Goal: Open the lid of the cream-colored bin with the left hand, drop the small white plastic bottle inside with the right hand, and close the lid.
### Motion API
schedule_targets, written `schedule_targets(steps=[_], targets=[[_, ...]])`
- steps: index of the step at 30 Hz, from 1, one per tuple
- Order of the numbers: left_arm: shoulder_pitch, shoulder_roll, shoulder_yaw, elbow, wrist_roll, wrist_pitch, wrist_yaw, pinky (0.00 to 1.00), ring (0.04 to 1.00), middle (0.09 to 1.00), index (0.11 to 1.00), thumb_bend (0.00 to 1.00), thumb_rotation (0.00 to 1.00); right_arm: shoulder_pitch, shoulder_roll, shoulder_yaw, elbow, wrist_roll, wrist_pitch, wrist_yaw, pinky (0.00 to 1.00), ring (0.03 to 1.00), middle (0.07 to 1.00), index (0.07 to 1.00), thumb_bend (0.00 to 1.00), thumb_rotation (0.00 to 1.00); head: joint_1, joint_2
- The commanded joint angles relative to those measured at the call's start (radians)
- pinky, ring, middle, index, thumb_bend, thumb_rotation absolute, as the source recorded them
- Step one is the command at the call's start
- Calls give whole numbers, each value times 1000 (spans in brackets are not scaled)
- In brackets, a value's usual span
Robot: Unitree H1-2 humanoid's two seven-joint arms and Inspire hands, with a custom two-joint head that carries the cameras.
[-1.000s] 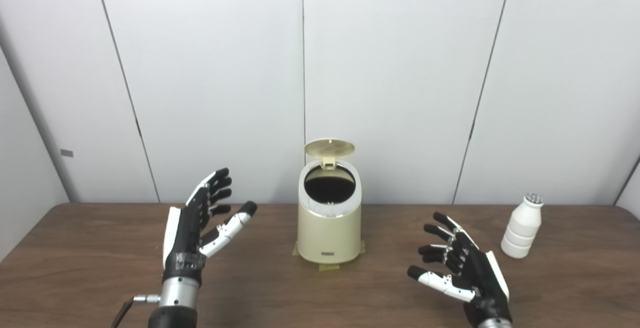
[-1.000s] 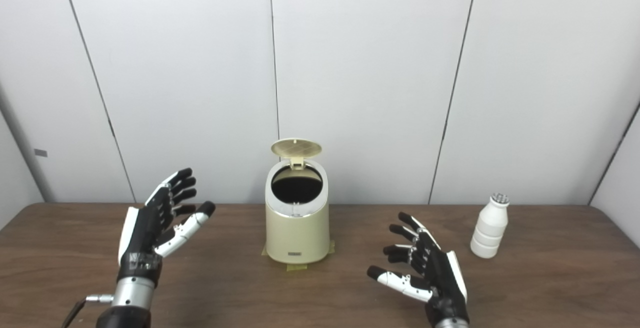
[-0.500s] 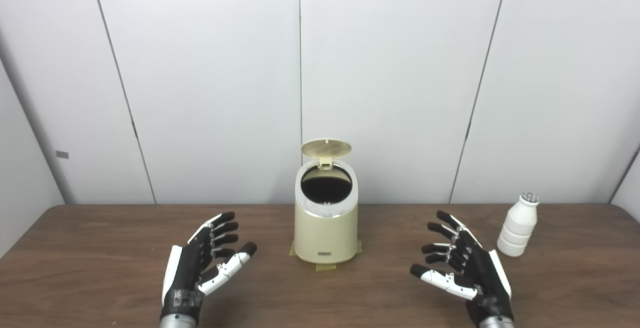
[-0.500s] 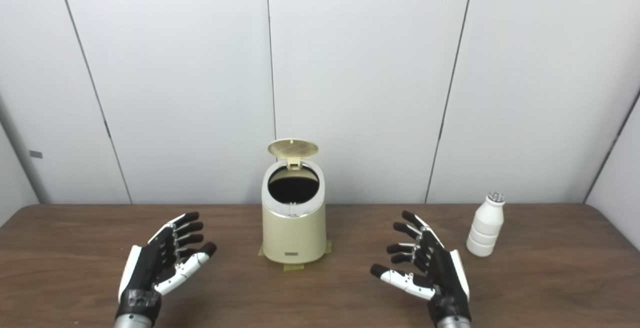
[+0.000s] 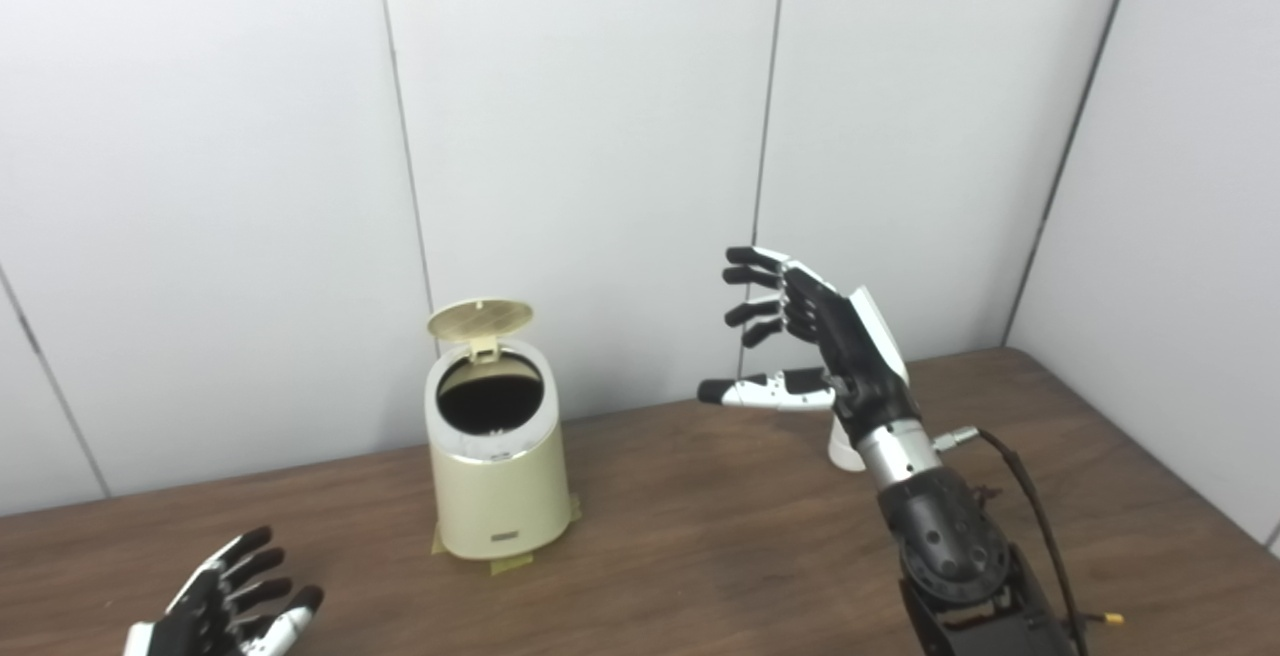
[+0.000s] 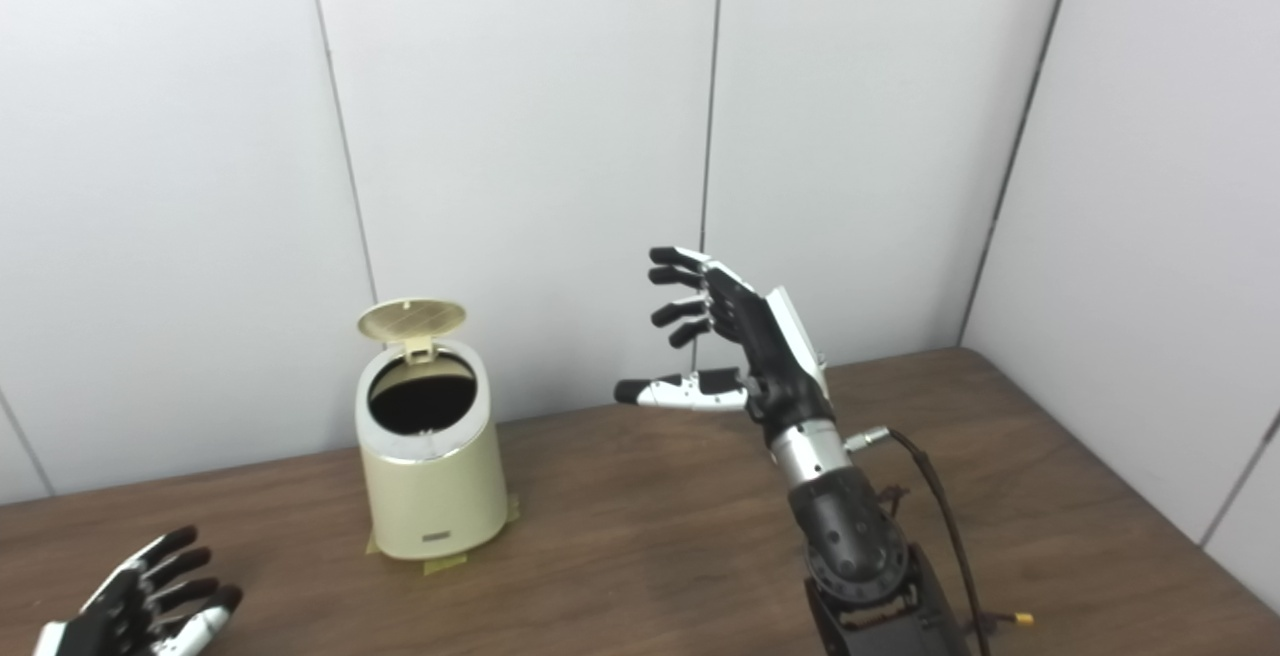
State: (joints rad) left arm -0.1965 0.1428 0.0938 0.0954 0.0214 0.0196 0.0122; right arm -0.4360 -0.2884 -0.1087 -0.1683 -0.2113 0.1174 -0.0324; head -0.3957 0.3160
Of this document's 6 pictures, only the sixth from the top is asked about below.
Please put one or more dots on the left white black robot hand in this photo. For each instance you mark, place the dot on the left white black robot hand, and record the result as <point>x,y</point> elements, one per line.
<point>130,606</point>

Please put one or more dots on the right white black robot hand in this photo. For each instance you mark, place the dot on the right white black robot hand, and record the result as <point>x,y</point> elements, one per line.
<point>775,356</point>

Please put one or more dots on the cream-colored bin body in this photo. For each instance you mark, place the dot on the cream-colored bin body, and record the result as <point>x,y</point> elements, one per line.
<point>435,496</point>

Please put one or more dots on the cream round bin lid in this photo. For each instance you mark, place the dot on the cream round bin lid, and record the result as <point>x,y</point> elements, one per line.
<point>410,319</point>

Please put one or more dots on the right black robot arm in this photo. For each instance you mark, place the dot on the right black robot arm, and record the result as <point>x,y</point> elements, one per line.
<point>850,536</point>

